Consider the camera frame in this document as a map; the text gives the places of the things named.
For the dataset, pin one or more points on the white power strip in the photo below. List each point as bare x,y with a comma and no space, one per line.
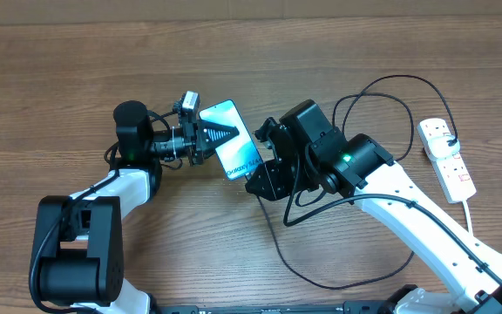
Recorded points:
452,173

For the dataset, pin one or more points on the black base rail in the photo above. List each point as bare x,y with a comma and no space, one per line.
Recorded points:
347,307

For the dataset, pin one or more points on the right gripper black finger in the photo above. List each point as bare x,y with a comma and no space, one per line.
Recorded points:
272,180
263,132

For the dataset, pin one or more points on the Samsung Galaxy smartphone blue screen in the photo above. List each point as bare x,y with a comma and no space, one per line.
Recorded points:
238,156

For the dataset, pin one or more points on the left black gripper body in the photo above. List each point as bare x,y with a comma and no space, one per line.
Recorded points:
179,141

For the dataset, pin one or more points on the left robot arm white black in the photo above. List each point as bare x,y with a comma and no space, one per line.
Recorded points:
77,258

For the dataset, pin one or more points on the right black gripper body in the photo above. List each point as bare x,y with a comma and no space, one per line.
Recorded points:
300,163

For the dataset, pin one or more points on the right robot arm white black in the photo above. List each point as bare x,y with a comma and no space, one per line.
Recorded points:
310,153

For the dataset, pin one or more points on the white charger plug adapter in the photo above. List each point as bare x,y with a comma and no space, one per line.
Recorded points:
441,147

